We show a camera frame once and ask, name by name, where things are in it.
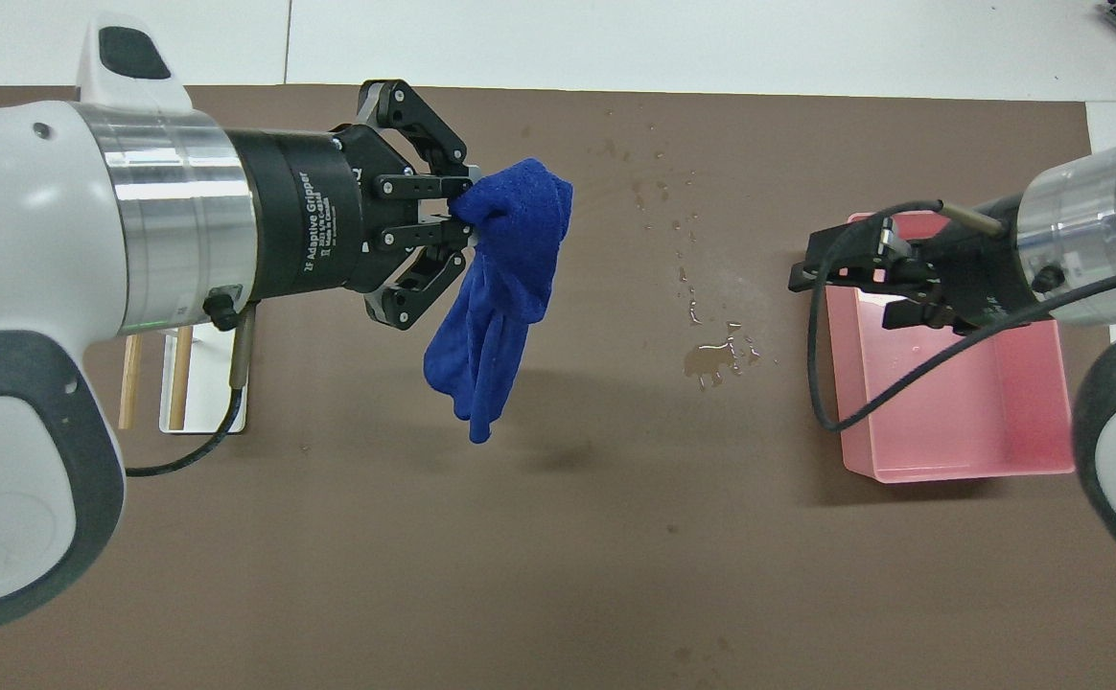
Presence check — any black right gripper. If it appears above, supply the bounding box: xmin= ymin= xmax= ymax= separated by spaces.
xmin=788 ymin=196 xmax=1050 ymax=334

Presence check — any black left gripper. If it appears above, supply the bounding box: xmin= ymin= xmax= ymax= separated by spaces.
xmin=229 ymin=79 xmax=478 ymax=333

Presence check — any blue towel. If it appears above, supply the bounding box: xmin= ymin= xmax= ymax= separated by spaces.
xmin=423 ymin=158 xmax=575 ymax=445

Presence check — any spilled water puddle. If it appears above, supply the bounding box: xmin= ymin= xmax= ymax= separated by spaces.
xmin=606 ymin=110 xmax=779 ymax=392

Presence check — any pink plastic bin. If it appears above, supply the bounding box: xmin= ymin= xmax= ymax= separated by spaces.
xmin=822 ymin=213 xmax=1077 ymax=484

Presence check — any wooden rack rod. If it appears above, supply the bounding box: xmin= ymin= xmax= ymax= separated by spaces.
xmin=118 ymin=333 xmax=144 ymax=430
xmin=167 ymin=326 xmax=194 ymax=430

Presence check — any brown table mat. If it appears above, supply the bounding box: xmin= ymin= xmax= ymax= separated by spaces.
xmin=0 ymin=84 xmax=1116 ymax=690

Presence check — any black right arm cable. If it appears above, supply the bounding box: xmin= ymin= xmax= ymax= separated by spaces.
xmin=805 ymin=199 xmax=1116 ymax=434

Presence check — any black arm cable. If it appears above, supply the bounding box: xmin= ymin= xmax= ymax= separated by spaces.
xmin=805 ymin=199 xmax=1116 ymax=434
xmin=125 ymin=305 xmax=258 ymax=478

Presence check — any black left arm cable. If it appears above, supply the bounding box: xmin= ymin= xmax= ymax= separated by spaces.
xmin=125 ymin=305 xmax=258 ymax=478

